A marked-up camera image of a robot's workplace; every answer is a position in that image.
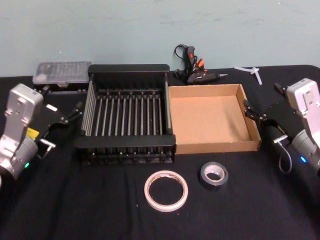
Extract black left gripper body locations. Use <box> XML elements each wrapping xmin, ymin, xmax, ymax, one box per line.
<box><xmin>26</xmin><ymin>99</ymin><xmax>69</xmax><ymax>144</ymax></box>

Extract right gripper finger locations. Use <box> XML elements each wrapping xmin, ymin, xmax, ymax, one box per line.
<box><xmin>242</xmin><ymin>99</ymin><xmax>268</xmax><ymax>126</ymax></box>
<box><xmin>273</xmin><ymin>81</ymin><xmax>289</xmax><ymax>98</ymax></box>

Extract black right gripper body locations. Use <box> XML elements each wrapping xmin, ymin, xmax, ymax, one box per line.
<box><xmin>260</xmin><ymin>95</ymin><xmax>305</xmax><ymax>144</ymax></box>

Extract roll of white tape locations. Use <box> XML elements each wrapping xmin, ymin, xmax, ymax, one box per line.
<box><xmin>143</xmin><ymin>170</ymin><xmax>189</xmax><ymax>213</ymax></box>

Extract clear plastic case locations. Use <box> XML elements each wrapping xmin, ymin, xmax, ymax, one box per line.
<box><xmin>32</xmin><ymin>61</ymin><xmax>93</xmax><ymax>95</ymax></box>

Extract white three-armed plastic piece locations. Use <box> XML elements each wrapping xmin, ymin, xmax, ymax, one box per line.
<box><xmin>233</xmin><ymin>65</ymin><xmax>264</xmax><ymax>87</ymax></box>

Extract shallow brown cardboard tray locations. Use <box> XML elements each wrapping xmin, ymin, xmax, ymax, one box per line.
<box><xmin>167</xmin><ymin>83</ymin><xmax>262</xmax><ymax>155</ymax></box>

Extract black rack with steel bars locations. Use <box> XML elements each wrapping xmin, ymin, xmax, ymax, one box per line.
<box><xmin>73</xmin><ymin>63</ymin><xmax>177</xmax><ymax>166</ymax></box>

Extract roll of silver tape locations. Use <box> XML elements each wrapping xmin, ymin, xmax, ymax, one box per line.
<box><xmin>199</xmin><ymin>161</ymin><xmax>229</xmax><ymax>192</ymax></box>

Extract black table cloth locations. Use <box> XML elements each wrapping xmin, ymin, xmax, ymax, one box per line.
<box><xmin>0</xmin><ymin>64</ymin><xmax>320</xmax><ymax>240</ymax></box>

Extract left gripper thin dark cable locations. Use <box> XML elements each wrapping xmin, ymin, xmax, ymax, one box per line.
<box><xmin>36</xmin><ymin>138</ymin><xmax>57</xmax><ymax>159</ymax></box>

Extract gripper thin dark cable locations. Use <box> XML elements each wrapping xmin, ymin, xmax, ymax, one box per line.
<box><xmin>273</xmin><ymin>134</ymin><xmax>295</xmax><ymax>174</ymax></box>
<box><xmin>36</xmin><ymin>138</ymin><xmax>57</xmax><ymax>159</ymax></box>

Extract right gripper thin dark cable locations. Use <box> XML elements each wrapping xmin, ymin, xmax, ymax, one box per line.
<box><xmin>273</xmin><ymin>134</ymin><xmax>295</xmax><ymax>174</ymax></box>

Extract black corded tool orange parts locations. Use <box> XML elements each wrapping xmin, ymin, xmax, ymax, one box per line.
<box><xmin>173</xmin><ymin>44</ymin><xmax>229</xmax><ymax>85</ymax></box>

